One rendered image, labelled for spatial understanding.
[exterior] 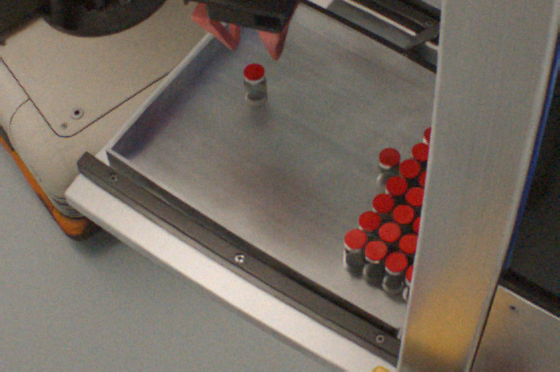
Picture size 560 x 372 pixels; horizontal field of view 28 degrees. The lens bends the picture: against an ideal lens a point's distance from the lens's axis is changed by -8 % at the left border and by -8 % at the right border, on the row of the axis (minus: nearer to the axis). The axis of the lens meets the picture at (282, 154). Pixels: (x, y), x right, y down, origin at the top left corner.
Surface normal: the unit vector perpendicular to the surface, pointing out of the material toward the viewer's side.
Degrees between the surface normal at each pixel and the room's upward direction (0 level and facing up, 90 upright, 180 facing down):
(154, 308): 0
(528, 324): 90
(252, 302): 0
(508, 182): 90
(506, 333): 90
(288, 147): 0
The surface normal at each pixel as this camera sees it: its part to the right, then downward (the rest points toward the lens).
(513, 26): -0.58, 0.69
